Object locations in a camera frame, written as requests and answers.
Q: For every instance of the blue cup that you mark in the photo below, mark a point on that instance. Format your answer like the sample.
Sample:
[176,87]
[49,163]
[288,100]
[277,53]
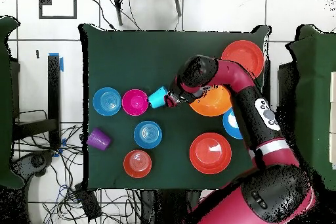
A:
[157,98]

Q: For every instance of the small pink bowl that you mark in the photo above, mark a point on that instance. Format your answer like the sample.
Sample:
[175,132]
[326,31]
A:
[135,102]

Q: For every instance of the large yellow-orange bowl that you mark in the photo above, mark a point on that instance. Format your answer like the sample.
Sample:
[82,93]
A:
[212,105]

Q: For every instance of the large blue bowl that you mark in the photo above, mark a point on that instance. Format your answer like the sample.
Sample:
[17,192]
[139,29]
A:
[229,126]

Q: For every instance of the purple cup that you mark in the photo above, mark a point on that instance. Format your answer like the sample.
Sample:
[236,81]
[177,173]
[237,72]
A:
[98,140]

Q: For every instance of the large orange bowl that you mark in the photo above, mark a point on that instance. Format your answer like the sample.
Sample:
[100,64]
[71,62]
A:
[246,55]
[210,153]

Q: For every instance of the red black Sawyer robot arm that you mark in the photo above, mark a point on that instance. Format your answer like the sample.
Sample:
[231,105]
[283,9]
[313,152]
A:
[236,74]

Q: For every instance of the small blue bowl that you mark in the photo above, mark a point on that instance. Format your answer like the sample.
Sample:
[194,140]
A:
[147,134]
[106,101]

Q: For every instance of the dark green table cloth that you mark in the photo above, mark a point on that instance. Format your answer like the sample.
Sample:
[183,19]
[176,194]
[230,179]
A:
[131,58]

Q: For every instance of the small orange bowl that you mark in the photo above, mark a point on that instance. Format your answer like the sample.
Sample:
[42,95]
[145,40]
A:
[137,163]

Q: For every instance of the blue tape strip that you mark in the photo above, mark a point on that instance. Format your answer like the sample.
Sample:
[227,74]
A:
[62,65]

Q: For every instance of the black power box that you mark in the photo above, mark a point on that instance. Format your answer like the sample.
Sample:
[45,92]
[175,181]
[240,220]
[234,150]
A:
[88,203]

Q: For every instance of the green cloth covered side table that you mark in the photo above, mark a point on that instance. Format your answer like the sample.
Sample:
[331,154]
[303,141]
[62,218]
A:
[315,90]
[5,103]

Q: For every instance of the black office chair base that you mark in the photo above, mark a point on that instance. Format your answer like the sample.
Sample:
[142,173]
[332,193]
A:
[38,161]

